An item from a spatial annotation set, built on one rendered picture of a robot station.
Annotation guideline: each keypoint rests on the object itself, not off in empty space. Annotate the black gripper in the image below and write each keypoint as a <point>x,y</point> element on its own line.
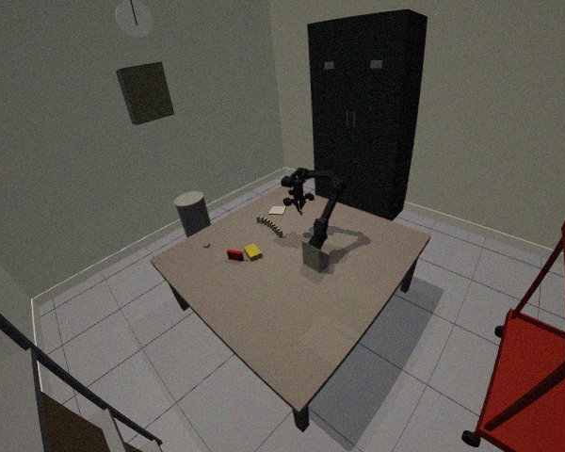
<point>298,196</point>

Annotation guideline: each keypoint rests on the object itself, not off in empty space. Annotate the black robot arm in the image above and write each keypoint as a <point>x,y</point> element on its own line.
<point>338,187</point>

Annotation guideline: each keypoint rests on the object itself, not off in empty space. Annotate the yellow flat block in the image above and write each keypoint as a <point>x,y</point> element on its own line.
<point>252,252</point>

